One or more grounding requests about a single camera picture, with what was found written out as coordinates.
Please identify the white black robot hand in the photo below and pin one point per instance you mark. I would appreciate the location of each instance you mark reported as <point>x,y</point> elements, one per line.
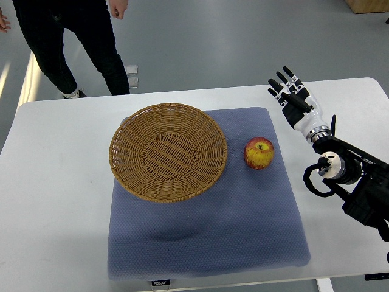
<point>299,106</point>

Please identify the red yellow apple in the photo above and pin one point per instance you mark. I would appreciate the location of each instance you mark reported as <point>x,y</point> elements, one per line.
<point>259,153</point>

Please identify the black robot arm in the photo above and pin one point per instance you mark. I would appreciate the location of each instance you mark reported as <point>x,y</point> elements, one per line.
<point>358,178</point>

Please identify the brown wicker basket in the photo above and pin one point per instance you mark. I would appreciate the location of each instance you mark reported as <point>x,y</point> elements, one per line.
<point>168,153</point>

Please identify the blue grey fabric mat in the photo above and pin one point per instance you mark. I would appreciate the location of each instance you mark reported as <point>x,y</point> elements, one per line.
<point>248,220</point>

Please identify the wooden box corner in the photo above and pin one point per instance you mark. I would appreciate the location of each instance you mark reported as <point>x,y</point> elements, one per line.
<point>368,6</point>

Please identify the lower floor plate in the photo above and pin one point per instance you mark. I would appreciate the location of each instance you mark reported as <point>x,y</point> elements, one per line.
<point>133,82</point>

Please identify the floor plate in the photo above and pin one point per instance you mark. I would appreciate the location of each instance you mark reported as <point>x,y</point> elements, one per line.
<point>131,69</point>
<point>133,82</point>

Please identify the white table leg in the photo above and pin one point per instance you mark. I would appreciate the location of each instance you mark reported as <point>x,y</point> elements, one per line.
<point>324,285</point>

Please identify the upper floor plate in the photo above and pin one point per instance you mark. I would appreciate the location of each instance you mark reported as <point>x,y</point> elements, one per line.
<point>131,69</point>

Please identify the black table label plate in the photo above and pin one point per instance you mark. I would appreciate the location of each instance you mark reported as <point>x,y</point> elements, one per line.
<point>376,276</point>

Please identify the black table control panel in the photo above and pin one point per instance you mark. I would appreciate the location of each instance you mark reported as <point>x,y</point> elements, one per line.
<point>159,283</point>

